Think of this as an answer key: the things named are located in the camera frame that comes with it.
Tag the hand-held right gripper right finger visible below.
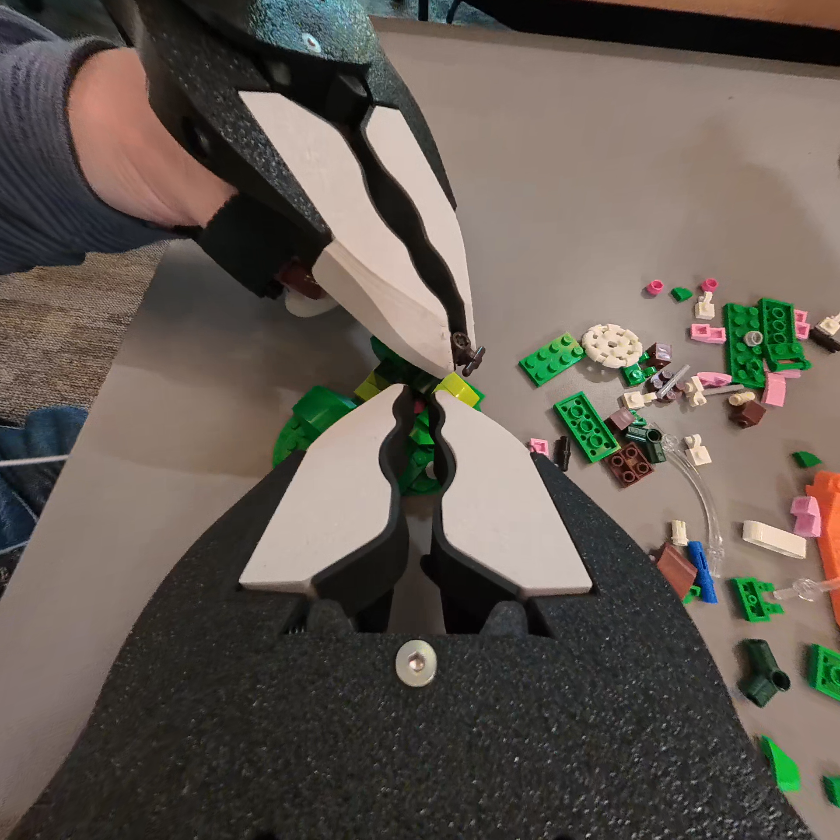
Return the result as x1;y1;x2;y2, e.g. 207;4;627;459
420;390;595;636

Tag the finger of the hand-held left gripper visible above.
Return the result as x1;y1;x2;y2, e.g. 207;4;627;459
238;91;460;380
363;104;475;350

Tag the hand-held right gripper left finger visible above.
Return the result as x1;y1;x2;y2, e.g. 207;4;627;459
238;384;411;634

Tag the green lego model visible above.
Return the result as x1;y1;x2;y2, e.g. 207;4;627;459
272;335;487;496

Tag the dark brown lego pin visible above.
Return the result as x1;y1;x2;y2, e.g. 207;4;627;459
451;331;488;377

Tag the pile of lego pieces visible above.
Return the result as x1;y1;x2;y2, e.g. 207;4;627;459
518;279;840;808

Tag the person's left forearm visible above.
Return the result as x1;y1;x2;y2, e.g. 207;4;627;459
0;5;198;277

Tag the person's left hand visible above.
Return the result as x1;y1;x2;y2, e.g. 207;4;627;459
67;47;238;229

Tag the person's leg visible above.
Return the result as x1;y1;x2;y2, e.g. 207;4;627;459
0;407;89;578

